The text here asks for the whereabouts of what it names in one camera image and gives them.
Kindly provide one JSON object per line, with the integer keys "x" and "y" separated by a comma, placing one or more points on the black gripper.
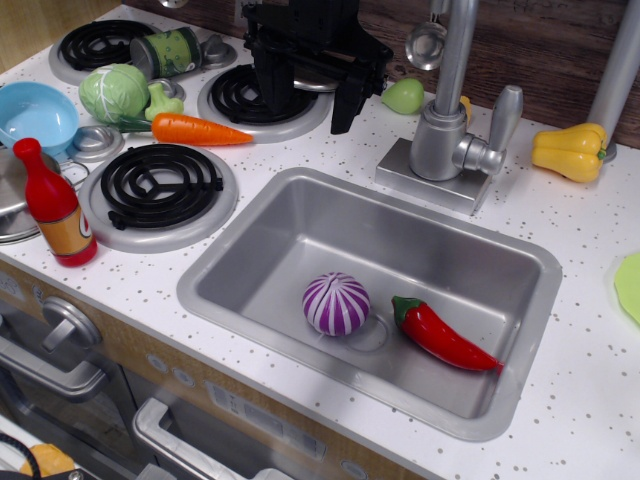
{"x": 324, "y": 37}

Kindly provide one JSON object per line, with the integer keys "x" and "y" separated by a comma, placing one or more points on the red toy bottle orange label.
{"x": 55, "y": 207}

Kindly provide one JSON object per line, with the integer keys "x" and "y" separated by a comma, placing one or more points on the silver toy sink basin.
{"x": 494, "y": 290}

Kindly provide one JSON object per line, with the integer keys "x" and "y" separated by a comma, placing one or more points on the silver pot lid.
{"x": 315, "y": 84}

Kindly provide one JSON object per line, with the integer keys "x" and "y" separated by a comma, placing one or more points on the back right black burner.
{"x": 233, "y": 98}

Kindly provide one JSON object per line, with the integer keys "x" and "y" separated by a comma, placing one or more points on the green toy pear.
{"x": 404, "y": 97}

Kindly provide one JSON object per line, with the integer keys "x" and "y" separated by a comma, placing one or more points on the silver stove knob back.
{"x": 216, "y": 53}

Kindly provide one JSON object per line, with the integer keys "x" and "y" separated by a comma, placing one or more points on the silver stove knob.
{"x": 95, "y": 143}
{"x": 171, "y": 88}
{"x": 216, "y": 53}

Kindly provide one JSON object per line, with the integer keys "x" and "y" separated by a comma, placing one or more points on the hanging silver ladle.
{"x": 424, "y": 45}

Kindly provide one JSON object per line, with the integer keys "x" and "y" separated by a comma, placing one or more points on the silver stove knob middle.
{"x": 171, "y": 88}

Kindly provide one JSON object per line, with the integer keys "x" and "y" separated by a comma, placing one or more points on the green toy can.
{"x": 166, "y": 54}

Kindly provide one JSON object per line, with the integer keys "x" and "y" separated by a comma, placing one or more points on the orange toy carrot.
{"x": 183, "y": 129}

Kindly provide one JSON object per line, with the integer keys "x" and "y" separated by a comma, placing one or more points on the silver toy faucet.
{"x": 444, "y": 163}

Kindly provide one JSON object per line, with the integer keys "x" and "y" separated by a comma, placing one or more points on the small green toy broccoli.
{"x": 160, "y": 103}

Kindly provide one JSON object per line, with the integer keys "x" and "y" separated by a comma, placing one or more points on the front black stove burner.
{"x": 158, "y": 198}

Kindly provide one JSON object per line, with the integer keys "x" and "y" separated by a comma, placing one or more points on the green toy cabbage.
{"x": 113, "y": 91}

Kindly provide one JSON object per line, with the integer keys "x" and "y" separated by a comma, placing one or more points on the back left black burner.
{"x": 93, "y": 45}

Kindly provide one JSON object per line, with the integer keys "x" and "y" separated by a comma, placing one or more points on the purple white toy onion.
{"x": 336, "y": 304}

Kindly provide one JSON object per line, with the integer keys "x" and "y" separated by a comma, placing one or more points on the silver stove knob front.
{"x": 95, "y": 143}

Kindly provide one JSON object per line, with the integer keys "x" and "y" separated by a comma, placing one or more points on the red toy chili pepper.
{"x": 420, "y": 323}

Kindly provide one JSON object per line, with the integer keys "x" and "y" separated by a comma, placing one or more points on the yellow toy bell pepper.
{"x": 576, "y": 153}

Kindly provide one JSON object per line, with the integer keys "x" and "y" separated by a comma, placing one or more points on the light blue plastic bowl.
{"x": 35, "y": 110}

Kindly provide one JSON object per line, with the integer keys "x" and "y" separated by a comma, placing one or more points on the silver metal pole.
{"x": 618, "y": 78}

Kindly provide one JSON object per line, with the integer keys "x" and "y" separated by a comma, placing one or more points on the silver metal pot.
{"x": 17, "y": 223}

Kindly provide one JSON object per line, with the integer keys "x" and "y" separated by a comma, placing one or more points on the silver oven knob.
{"x": 69, "y": 325}

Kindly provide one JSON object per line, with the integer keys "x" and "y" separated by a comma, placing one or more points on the light green plate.
{"x": 627, "y": 286}

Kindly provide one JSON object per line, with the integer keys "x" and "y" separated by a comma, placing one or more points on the left silver oven handle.
{"x": 80, "y": 384}

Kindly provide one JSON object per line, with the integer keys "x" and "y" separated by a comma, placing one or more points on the silver oven handle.
{"x": 148, "y": 430}
{"x": 80, "y": 384}

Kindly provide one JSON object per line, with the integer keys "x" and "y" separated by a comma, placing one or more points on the right silver oven handle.
{"x": 148, "y": 430}

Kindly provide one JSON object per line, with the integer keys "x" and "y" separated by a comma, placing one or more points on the yellow object with black cable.
{"x": 40, "y": 462}

